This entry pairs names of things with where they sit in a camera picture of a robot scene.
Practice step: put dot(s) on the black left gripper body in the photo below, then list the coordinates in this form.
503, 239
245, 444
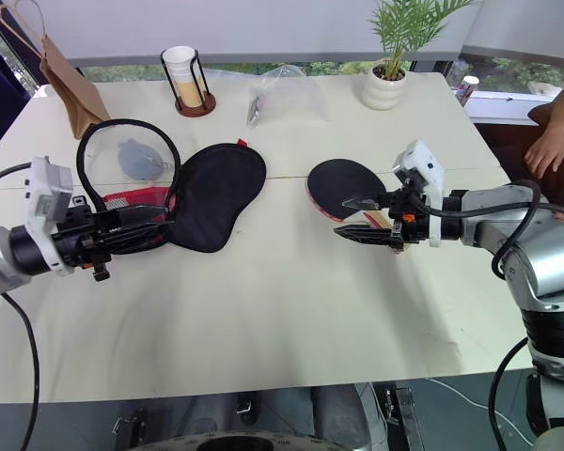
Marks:
82, 235

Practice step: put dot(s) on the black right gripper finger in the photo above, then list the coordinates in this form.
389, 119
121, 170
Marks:
369, 234
371, 202

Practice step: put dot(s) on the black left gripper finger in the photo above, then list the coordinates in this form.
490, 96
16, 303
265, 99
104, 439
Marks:
141, 235
143, 212

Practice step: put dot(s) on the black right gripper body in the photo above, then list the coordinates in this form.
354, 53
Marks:
411, 225

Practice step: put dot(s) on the black rubber table tennis paddle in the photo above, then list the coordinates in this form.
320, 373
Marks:
338, 185

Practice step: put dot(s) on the black and red paddle case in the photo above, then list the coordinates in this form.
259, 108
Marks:
216, 188

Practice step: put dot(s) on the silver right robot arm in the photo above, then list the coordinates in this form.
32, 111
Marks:
545, 263

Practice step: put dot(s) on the white ribbed plant pot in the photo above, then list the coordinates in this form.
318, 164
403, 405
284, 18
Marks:
384, 91

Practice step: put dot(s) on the clear plastic bag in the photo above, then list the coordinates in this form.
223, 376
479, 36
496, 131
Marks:
291, 94

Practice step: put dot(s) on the brown paper bag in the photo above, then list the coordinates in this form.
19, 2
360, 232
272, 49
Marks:
75, 94

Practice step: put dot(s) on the white paper cup stack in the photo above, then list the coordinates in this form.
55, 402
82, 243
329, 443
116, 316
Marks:
181, 70

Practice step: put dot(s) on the dark item in plastic bag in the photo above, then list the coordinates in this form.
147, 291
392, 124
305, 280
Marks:
254, 113

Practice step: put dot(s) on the white and red can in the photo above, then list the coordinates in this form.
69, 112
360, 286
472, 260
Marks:
469, 89

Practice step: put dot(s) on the bystander dark blue clothing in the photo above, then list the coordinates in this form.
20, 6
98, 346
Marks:
0, 94

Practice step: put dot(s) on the green palm plant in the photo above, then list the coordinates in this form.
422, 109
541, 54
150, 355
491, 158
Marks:
404, 28

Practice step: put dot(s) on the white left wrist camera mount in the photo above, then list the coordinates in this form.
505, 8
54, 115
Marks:
44, 197

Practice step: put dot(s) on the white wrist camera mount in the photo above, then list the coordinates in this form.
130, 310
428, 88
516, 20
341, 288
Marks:
44, 197
420, 162

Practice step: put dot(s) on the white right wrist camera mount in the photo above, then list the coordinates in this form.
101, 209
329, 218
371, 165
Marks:
420, 162

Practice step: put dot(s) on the metal table bracket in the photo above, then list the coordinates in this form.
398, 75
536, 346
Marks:
131, 423
404, 418

